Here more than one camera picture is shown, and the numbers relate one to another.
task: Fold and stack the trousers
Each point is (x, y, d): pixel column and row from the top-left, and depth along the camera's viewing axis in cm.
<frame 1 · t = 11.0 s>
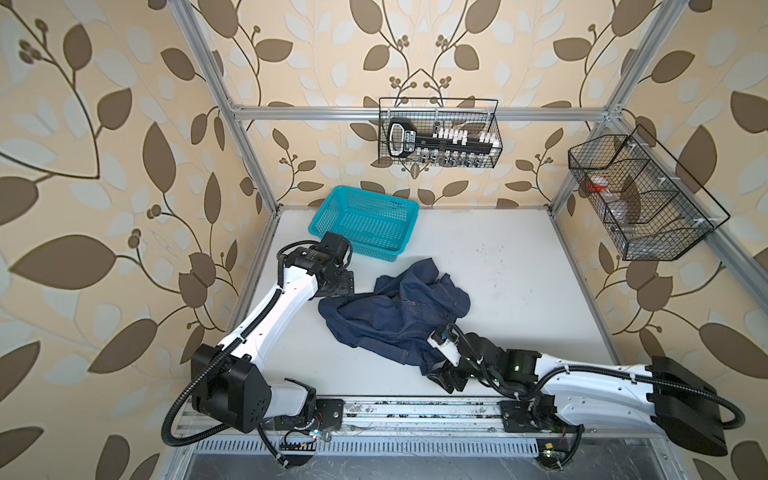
left hand: (337, 287, 80), fingers open
right hand: (435, 366, 78), fingers open
dark blue denim trousers: (397, 318, 83), point 10 cm above the table
teal plastic basket: (376, 225, 118), on the table

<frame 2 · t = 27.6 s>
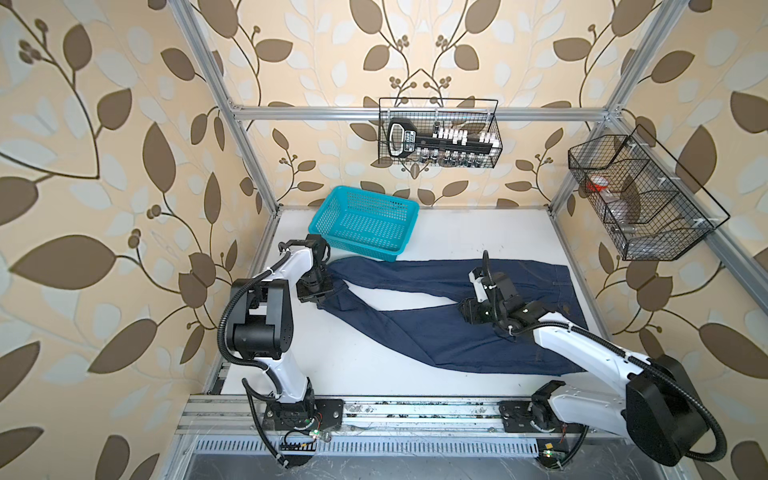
left hand: (323, 295, 91), fingers closed
right hand: (468, 308, 86), fingers open
dark blue denim trousers: (437, 338, 94), on the table
the other named things where they were.

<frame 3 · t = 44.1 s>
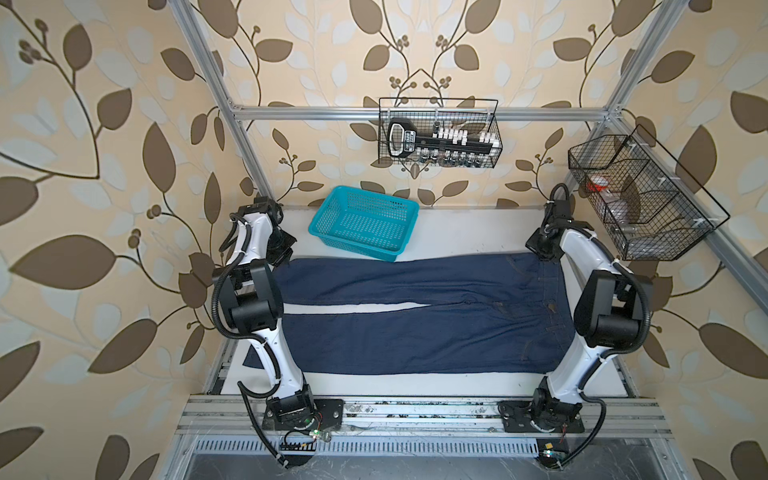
left hand: (290, 252, 92), fingers closed
right hand: (539, 251, 94), fingers closed
dark blue denim trousers: (490, 313, 93), on the table
the other named things where they were.

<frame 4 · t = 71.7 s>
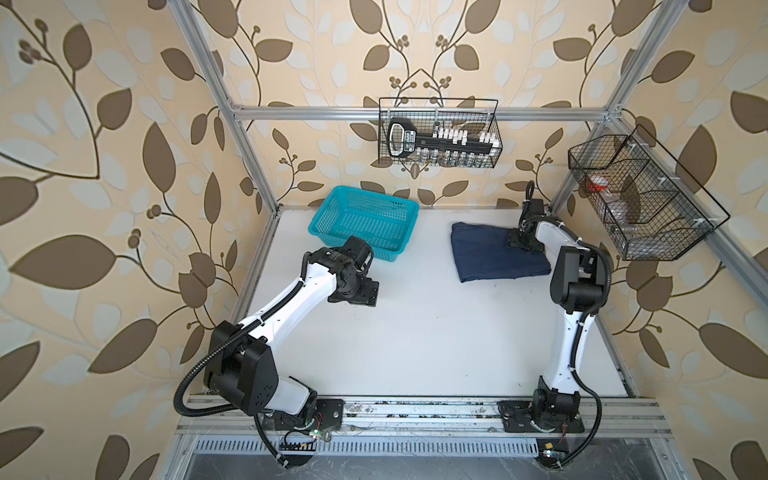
left hand: (364, 295, 82), fingers open
right hand: (525, 245, 106), fingers open
dark blue denim trousers: (482, 252, 113), on the table
the other named things where they were.

